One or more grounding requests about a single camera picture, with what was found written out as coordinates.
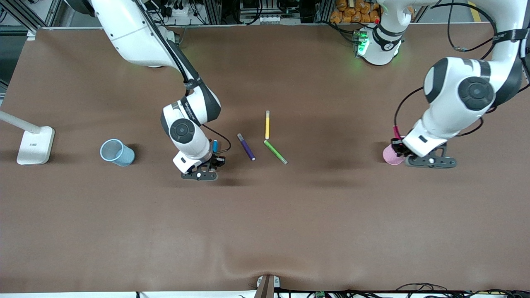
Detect green marker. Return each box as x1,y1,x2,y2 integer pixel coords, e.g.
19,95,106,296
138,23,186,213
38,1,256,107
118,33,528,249
264,140,289,165

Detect purple marker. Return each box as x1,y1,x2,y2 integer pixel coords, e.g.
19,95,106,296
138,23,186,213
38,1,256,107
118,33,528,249
237,133,256,161

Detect orange packaged goods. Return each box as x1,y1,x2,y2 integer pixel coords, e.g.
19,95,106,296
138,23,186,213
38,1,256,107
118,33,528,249
330,0,379,24

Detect white power strip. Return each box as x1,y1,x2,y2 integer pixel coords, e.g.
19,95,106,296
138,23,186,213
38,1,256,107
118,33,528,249
164,2,207,18

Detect blue plastic cup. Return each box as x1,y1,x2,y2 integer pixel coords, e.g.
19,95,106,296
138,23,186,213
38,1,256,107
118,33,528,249
100,139,135,167

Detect black floor cable bundle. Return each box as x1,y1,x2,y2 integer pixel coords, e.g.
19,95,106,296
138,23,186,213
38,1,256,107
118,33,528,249
395,283,530,298

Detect aluminium frame profile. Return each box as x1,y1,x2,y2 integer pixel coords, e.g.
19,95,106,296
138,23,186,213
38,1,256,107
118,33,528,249
0,0,63,41

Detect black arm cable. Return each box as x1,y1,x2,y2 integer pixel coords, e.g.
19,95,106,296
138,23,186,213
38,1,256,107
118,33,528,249
393,0,530,137
132,0,232,154

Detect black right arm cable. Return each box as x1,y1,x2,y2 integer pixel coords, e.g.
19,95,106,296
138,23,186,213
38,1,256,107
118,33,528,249
132,0,232,154

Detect pink plastic cup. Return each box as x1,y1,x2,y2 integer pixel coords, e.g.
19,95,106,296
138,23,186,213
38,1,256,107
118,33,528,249
382,143,406,166

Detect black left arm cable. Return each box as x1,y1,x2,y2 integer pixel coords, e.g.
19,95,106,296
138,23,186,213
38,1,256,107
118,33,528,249
393,0,530,137

